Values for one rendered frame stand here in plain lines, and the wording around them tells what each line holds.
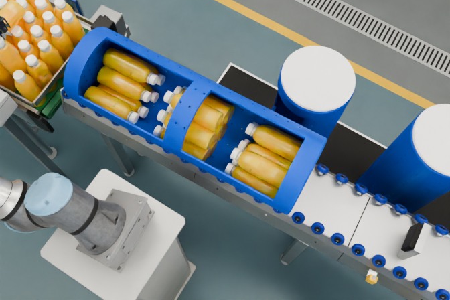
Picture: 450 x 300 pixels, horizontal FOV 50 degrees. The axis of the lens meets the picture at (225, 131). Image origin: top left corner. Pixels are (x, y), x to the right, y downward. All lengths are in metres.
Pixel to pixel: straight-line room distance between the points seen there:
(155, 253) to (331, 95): 0.84
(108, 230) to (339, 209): 0.84
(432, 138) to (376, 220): 0.35
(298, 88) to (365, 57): 1.43
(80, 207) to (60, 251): 0.27
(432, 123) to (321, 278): 1.15
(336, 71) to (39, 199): 1.13
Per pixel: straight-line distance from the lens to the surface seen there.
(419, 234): 1.70
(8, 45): 1.84
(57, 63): 1.97
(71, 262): 1.55
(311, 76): 1.85
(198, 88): 1.58
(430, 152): 1.85
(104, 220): 1.35
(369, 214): 1.82
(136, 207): 1.38
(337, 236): 1.72
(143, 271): 1.50
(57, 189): 1.30
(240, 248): 2.66
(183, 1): 3.30
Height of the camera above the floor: 2.62
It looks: 68 degrees down
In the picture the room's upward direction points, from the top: 2 degrees clockwise
